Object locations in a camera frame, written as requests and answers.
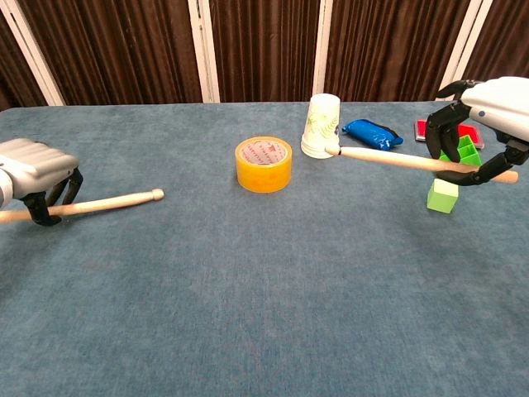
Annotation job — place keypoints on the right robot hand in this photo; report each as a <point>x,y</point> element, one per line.
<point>504,103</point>

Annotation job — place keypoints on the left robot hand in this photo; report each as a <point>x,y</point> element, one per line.
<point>37,163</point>

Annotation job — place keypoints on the wooden drumstick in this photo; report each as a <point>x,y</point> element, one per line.
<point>111,202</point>
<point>392,158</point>

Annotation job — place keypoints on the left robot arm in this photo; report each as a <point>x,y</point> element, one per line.
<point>5,190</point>

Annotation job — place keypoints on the green four-cell tray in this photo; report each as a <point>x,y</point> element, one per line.
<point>469,153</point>

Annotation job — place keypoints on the red flat box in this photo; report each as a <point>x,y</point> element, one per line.
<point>420,130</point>

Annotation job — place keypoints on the light green cube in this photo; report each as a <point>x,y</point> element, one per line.
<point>440,200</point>

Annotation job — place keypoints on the blue snack packet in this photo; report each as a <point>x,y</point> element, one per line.
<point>370,134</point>

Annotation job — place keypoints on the white paper cup stack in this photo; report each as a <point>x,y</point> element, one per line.
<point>322,124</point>

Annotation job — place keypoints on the yellow tape roll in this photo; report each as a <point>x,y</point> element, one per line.
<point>264,178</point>

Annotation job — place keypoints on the blue table cloth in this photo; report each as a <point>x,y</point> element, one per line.
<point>248,289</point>

